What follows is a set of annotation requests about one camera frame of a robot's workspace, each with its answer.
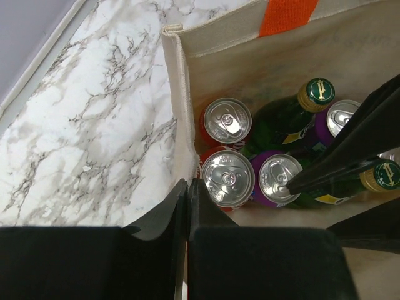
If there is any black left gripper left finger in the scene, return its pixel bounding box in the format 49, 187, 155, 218
1, 180, 188, 299

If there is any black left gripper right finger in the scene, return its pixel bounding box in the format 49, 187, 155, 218
187, 179, 359, 299

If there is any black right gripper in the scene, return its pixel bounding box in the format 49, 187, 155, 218
287, 75, 399, 253

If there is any green glass bottle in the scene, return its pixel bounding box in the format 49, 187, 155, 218
290, 159, 399, 208
241, 77, 336, 158

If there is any purple soda can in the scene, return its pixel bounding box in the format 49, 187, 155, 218
379, 147, 400, 164
304, 99, 361, 154
250, 150, 303, 208

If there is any red soda can front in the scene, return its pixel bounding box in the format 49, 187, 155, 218
197, 146, 255, 212

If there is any red soda can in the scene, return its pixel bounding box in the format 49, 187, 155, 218
197, 146, 255, 212
199, 97, 253, 151

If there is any purple soda can front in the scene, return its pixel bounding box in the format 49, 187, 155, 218
379, 147, 400, 164

